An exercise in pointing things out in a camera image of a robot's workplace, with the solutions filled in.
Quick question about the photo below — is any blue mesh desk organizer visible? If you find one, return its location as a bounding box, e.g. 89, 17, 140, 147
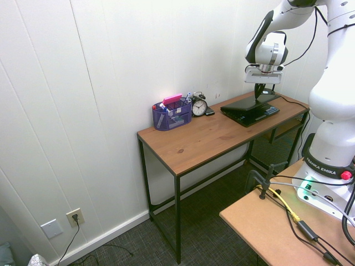
151, 96, 193, 132

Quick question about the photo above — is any grey cable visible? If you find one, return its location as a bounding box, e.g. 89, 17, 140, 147
270, 181, 355, 220

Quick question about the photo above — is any black metal clamp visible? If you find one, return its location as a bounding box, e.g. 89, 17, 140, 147
246, 161, 290, 201

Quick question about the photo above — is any black inline adapter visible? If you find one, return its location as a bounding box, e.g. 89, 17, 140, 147
296, 220, 320, 242

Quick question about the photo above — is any white blank wall plate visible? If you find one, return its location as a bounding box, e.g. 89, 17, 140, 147
40, 218, 64, 240

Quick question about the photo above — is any black laptop power cable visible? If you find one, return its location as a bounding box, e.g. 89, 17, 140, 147
279, 94, 309, 157

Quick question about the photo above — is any yellow network cable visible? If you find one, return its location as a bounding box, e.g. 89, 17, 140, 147
255, 185, 302, 223

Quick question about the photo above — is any black laptop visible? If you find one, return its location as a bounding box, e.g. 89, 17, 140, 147
220, 93, 282, 129

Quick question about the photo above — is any round analog alarm clock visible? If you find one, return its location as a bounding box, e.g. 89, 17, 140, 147
191, 91, 209, 118

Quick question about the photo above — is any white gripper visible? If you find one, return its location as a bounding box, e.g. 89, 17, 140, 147
244, 66, 285, 100

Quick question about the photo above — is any wooden desk black metal frame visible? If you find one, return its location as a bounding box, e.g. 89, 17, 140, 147
136, 93, 311, 265

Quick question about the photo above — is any beige wall power outlet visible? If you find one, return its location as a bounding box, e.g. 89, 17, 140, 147
65, 208, 85, 229

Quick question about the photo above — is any patterned tissue box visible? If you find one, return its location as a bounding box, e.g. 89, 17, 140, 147
28, 253, 48, 266

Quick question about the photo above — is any black wall power cord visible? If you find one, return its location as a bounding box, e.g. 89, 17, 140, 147
56, 214, 134, 266

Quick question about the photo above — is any grey cushion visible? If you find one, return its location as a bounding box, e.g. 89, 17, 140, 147
0, 242, 15, 266

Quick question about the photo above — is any pink sticky note pad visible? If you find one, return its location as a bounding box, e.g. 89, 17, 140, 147
163, 94, 184, 106

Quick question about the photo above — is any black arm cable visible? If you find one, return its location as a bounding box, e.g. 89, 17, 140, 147
282, 4, 334, 68

